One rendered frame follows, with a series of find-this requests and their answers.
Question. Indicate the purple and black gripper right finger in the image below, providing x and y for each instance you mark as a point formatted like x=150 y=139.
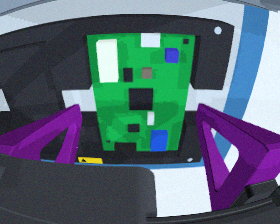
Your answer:
x=258 y=160

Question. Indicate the green circuit board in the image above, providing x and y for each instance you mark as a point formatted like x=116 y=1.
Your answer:
x=140 y=84

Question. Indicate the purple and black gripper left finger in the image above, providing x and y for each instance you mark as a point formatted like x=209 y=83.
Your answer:
x=27 y=141

